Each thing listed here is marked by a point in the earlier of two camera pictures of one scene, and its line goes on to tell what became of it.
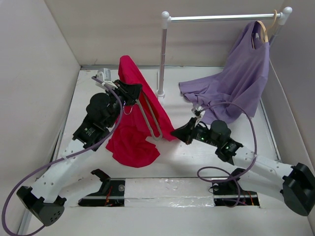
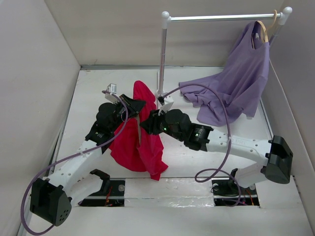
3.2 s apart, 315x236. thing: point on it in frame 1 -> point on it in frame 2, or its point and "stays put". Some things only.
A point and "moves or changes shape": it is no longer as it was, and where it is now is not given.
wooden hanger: [264, 30] stays put
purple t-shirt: [241, 80] stays put
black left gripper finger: [129, 92] -> [132, 105]
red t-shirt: [141, 123] moves or changes shape
